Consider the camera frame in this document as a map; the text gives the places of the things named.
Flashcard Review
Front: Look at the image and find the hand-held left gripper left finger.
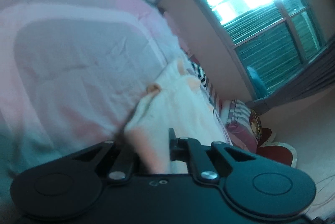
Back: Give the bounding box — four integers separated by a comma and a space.
70, 140, 138, 184

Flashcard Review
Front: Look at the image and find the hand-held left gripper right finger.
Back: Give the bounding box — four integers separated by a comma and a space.
168, 128, 258, 184

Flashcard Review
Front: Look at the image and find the cream knit sweater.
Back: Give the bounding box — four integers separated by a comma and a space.
122, 58, 231, 175

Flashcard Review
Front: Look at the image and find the bed with striped sheet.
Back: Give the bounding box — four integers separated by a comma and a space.
208, 83, 234, 146

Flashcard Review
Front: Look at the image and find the pink striped pillow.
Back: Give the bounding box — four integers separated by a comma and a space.
222, 109, 259, 152

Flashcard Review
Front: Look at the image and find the red white black striped garment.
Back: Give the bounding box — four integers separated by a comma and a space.
188, 61, 218, 104

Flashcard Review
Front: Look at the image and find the gold patterned cushion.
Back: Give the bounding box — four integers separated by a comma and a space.
248, 108, 263, 139

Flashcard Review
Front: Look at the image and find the red and white headboard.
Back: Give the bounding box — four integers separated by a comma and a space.
254, 127, 298, 168

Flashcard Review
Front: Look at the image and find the teal object behind window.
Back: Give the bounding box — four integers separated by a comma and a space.
247, 66, 268, 95

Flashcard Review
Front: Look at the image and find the pink patterned blanket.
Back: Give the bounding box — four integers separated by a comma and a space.
0, 0, 185, 180

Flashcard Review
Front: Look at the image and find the window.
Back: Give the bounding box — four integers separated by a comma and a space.
192, 0, 329, 99

